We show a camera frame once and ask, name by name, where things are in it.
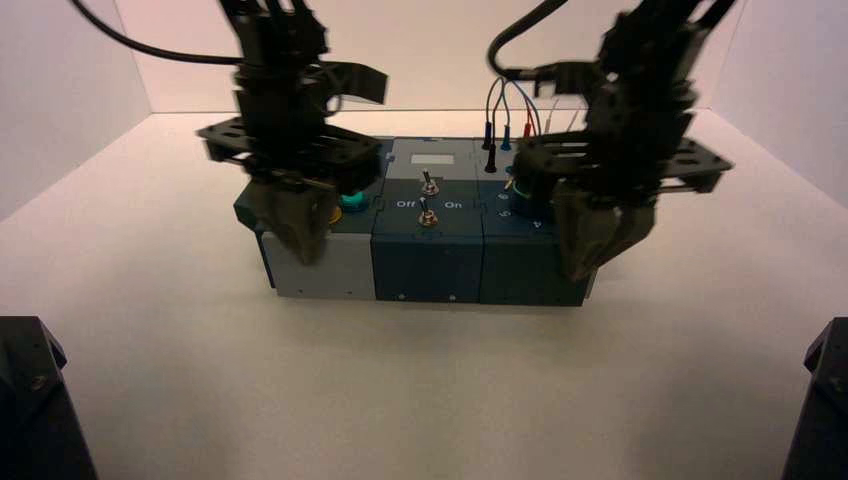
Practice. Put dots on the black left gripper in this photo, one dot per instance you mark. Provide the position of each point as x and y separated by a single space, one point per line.
285 132

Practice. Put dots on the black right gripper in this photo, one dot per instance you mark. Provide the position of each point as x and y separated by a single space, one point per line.
636 132

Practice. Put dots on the dark teal grey task box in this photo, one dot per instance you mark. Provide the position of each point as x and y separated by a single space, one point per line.
424 265

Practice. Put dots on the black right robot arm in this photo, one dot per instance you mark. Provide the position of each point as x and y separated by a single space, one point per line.
689 13

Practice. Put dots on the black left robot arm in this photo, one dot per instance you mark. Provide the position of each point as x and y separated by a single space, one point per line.
275 30

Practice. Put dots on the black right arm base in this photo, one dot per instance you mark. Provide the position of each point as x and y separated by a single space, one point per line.
825 411

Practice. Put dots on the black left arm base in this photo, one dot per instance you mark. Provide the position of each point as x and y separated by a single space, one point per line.
33 411

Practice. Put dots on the yellow round push button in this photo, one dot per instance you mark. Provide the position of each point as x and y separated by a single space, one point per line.
335 214

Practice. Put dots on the teal green round push button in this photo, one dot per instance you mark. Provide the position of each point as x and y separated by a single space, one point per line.
354 201

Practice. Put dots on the green-rimmed rotary knob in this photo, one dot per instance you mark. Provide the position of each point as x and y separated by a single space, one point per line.
526 200

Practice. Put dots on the grey rectangular display window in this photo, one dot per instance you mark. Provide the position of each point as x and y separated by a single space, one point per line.
432 159

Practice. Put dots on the metal toggle switch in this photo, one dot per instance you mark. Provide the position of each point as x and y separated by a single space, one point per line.
426 217
430 187

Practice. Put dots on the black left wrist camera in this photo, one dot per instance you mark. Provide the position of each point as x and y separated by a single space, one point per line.
358 79

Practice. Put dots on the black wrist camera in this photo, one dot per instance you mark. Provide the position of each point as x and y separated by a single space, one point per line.
563 78
358 79

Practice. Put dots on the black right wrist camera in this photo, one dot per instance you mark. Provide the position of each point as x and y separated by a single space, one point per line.
563 78

